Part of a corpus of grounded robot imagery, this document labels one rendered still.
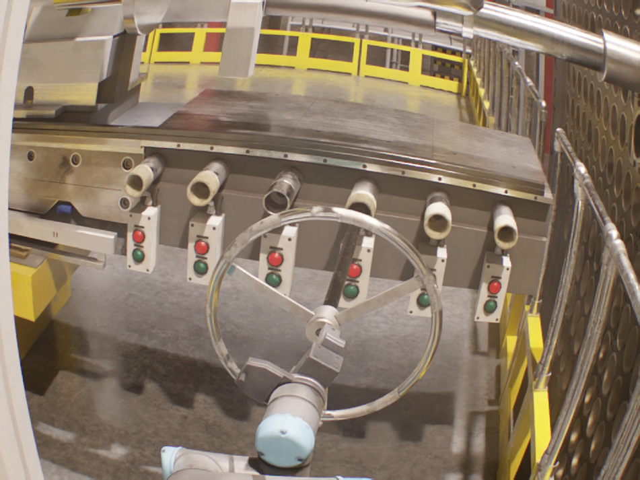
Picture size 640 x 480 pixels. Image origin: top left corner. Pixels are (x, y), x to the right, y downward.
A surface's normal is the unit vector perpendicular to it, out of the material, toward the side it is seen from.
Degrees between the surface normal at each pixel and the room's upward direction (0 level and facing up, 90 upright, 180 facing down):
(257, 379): 90
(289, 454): 90
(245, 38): 90
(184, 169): 90
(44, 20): 68
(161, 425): 0
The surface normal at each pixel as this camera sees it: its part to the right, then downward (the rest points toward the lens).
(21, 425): 0.99, 0.13
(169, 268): 0.11, -0.94
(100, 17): -0.08, -0.06
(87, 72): -0.13, 0.32
